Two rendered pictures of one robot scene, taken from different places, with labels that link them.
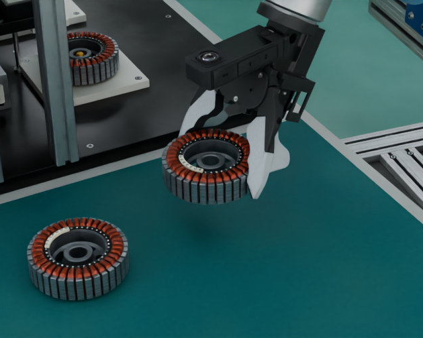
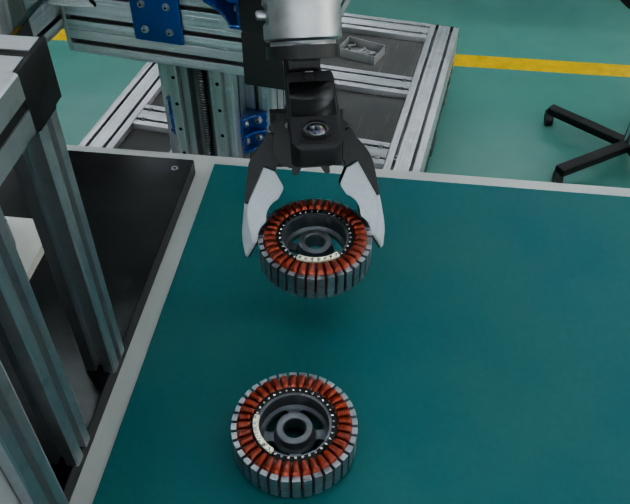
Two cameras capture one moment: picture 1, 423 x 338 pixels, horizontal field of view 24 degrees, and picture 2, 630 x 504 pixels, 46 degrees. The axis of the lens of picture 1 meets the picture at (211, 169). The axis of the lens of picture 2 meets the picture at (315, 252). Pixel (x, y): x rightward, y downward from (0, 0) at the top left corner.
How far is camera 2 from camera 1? 77 cm
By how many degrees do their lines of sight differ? 43
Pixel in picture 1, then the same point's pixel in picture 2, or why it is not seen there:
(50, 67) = (84, 265)
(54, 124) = (103, 328)
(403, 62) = not seen: outside the picture
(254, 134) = (354, 186)
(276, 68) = not seen: hidden behind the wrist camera
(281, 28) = (312, 64)
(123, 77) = (25, 236)
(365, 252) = (437, 230)
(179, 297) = (401, 383)
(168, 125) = (142, 248)
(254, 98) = not seen: hidden behind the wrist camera
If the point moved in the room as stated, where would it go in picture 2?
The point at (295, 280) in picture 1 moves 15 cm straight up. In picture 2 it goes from (440, 291) to (458, 184)
